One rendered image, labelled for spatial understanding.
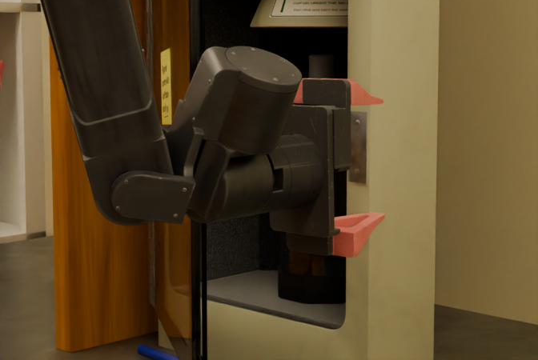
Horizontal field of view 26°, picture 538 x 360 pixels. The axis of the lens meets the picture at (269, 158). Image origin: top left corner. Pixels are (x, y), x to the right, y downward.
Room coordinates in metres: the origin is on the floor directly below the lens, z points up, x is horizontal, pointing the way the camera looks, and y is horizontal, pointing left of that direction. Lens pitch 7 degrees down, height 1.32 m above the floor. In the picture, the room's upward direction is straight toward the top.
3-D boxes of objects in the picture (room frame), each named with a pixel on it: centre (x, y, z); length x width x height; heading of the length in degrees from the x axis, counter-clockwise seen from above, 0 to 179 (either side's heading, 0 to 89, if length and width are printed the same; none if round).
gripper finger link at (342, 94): (0.95, -0.06, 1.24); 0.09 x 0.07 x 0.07; 135
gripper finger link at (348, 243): (0.95, -0.06, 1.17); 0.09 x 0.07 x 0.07; 135
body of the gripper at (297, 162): (0.90, -0.01, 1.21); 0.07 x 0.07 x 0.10; 45
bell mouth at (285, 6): (1.29, -0.07, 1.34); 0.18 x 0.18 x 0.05
